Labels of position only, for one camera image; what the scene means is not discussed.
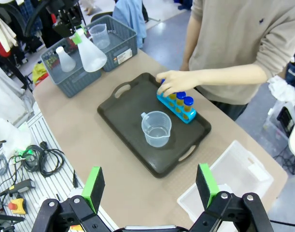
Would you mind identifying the person's right forearm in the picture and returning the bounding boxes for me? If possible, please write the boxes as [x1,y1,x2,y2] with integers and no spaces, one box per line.
[180,57,194,72]

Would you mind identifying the person in beige sweater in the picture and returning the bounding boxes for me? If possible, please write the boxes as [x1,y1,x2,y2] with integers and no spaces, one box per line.
[182,0,295,121]

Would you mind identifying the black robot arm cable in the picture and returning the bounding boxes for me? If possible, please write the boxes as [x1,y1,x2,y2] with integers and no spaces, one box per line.
[25,0,55,37]

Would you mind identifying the blue test tube rack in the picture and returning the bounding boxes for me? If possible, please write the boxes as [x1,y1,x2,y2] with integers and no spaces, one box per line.
[156,83,197,124]

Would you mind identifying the light blue shirt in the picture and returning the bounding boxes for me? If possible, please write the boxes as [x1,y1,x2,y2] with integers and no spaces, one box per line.
[112,0,147,49]

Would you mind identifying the dark brown serving tray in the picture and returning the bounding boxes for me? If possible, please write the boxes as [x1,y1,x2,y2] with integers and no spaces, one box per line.
[97,72,212,179]

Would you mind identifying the grey basket holding flasks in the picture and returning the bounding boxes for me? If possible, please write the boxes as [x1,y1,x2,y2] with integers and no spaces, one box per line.
[40,38,102,99]

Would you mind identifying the crumpled white plastic bag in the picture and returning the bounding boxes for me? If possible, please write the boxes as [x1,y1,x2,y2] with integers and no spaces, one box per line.
[0,117,32,156]

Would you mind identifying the white basket label sticker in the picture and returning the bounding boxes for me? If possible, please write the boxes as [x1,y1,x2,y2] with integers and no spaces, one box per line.
[116,48,133,65]

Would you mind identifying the white plastic conical flask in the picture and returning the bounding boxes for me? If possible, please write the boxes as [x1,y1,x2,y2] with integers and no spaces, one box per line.
[55,46,76,73]
[76,28,108,73]

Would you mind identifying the person's left hand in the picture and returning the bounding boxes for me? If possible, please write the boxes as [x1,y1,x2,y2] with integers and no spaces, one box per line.
[155,70,203,97]

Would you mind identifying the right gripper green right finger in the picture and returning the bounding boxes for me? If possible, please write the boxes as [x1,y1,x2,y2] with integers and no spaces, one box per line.
[189,163,275,232]

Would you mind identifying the person's left forearm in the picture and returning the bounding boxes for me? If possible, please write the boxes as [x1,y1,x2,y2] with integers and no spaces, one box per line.
[195,63,268,90]

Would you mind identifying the black coiled cable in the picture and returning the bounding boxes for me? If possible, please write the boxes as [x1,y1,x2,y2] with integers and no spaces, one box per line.
[38,141,66,177]

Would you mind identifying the black handheld tool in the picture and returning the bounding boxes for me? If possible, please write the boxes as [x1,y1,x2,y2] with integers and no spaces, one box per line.
[0,178,36,197]

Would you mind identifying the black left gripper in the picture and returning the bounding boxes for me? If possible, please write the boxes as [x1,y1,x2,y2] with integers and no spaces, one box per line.
[52,9,84,46]

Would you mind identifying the yellow bag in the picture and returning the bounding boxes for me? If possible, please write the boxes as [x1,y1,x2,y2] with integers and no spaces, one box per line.
[32,61,49,85]

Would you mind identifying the grey basket with label sticker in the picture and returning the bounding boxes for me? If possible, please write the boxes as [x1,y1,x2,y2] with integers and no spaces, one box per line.
[85,14,138,73]

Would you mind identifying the clear plastic basket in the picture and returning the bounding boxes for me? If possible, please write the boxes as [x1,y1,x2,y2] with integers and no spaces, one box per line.
[177,140,275,222]

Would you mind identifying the orange tube with blue cap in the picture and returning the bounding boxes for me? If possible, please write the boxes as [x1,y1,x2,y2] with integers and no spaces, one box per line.
[168,93,178,107]
[182,96,195,121]
[175,91,186,113]

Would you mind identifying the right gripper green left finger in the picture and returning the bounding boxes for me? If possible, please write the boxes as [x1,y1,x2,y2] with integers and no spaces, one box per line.
[31,166,107,232]

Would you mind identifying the white ribbed mounting platform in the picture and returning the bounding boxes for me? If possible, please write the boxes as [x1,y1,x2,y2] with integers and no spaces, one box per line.
[0,113,119,232]

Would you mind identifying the yellow emergency stop button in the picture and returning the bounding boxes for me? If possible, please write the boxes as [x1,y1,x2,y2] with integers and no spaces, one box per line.
[8,198,27,215]

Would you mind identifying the clear plastic measuring beaker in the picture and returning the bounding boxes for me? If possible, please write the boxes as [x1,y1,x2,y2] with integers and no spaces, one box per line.
[140,110,172,147]
[88,23,111,50]

